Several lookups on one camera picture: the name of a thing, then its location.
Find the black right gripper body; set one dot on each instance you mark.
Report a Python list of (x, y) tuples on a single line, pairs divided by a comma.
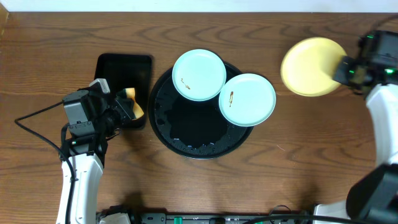
[(347, 73)]

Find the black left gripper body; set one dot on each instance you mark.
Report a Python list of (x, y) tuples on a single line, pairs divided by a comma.
[(125, 107)]

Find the yellow green scrub sponge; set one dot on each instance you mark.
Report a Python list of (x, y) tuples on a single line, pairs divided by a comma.
[(128, 96)]

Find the yellow plate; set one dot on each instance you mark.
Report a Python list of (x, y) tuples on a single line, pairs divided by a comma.
[(308, 67)]

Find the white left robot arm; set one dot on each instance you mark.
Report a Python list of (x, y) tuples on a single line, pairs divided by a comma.
[(82, 167)]

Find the rectangular black tray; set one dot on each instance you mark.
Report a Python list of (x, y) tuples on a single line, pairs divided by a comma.
[(122, 71)]

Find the round black tray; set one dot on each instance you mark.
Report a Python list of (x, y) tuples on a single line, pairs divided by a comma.
[(194, 129)]

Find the mint green plate rear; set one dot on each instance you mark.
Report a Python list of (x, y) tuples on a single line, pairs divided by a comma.
[(199, 75)]

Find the mint green plate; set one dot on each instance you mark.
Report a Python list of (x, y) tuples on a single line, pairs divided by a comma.
[(199, 75), (247, 100)]

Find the mint green plate right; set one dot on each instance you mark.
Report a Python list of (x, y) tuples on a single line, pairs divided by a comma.
[(247, 100)]

